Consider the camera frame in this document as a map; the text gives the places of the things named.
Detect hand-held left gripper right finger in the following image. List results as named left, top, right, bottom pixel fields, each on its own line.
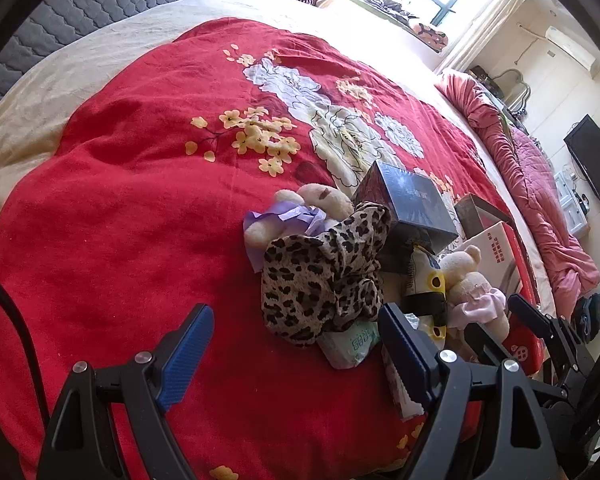
left=377, top=302, right=556, bottom=480

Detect white curtain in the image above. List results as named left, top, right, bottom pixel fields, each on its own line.
left=430, top=0, right=531, bottom=77

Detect black bag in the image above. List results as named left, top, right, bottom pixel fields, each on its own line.
left=570, top=292, right=600, bottom=344

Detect black cable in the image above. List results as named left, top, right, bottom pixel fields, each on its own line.
left=0, top=262, right=51, bottom=426

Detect red floral blanket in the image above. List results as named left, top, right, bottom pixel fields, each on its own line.
left=0, top=17, right=556, bottom=480

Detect yellow and white package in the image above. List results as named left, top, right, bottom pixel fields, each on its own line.
left=380, top=244, right=453, bottom=422

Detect tissue pack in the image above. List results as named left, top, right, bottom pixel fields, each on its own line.
left=317, top=320, right=383, bottom=371

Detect cream bed sheet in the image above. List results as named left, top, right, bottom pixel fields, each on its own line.
left=0, top=0, right=486, bottom=261

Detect teddy bear with purple ribbon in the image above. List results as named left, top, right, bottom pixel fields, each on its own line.
left=243, top=183, right=356, bottom=273

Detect pink quilt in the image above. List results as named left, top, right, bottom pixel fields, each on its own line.
left=435, top=67, right=600, bottom=306

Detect black television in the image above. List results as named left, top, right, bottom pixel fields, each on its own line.
left=564, top=114, right=600, bottom=206

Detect brown floral cushion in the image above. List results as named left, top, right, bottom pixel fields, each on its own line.
left=410, top=20, right=449, bottom=54

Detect grey quilted headboard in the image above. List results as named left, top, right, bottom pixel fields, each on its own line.
left=0, top=0, right=236, bottom=121

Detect metal rack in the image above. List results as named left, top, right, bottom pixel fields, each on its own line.
left=470, top=65, right=532, bottom=122

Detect teddy bear with pink dress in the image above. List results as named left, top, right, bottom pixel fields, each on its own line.
left=437, top=245, right=511, bottom=361

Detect red carton box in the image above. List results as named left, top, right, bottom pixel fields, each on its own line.
left=454, top=195, right=548, bottom=378

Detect leopard print cloth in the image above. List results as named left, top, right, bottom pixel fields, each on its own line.
left=261, top=201, right=393, bottom=347

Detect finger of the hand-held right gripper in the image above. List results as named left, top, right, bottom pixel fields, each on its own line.
left=507, top=293, right=598, bottom=386
left=464, top=322, right=568, bottom=401

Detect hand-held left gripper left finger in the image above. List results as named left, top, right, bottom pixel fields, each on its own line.
left=36, top=303, right=216, bottom=480

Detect white air conditioner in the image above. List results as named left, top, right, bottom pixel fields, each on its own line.
left=545, top=27, right=597, bottom=72

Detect white plastic drawer cabinet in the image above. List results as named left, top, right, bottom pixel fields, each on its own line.
left=552, top=170, right=591, bottom=235

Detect dark blue box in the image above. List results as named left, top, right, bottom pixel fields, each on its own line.
left=352, top=161, right=459, bottom=256

